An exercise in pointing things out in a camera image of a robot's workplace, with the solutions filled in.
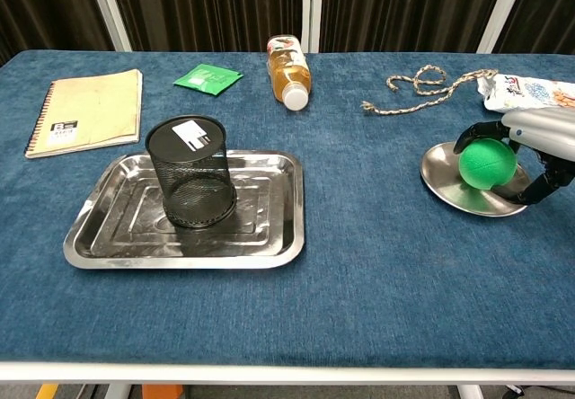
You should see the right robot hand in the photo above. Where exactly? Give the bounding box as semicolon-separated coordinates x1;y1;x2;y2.
452;109;575;206

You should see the green ball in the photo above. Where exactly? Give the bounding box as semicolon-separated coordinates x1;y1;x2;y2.
457;137;518;191

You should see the black mesh cup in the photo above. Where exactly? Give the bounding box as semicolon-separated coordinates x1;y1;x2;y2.
144;114;238;229

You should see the white snack bag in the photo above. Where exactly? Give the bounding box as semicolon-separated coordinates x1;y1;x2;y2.
476;74;575;117

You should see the round steel plate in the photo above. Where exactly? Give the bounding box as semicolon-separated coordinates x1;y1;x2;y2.
420;141;535;218

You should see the dark pleated curtain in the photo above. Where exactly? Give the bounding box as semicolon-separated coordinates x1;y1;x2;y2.
493;0;575;57
0;0;113;66
106;0;306;53
320;0;511;54

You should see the blue table cloth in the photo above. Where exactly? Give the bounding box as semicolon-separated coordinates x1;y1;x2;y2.
0;49;575;371

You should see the tea bottle white cap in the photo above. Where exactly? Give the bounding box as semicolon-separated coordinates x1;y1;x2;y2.
267;34;313;112

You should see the rectangular steel tray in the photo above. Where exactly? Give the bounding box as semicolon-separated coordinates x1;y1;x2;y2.
62;149;306;270

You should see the green foil sachet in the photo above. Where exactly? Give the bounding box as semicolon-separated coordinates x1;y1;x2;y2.
172;63;245;98

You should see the kraft spiral notebook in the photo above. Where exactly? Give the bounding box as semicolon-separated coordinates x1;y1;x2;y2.
24;68;144;160

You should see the orange plastic object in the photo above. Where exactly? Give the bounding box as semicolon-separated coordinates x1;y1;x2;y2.
141;385;185;399

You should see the braided beige rope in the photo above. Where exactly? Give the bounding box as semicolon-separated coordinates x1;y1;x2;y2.
361;65;500;117

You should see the white partition post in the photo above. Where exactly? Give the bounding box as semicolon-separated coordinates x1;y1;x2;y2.
475;0;532;55
84;0;134;52
301;0;323;54

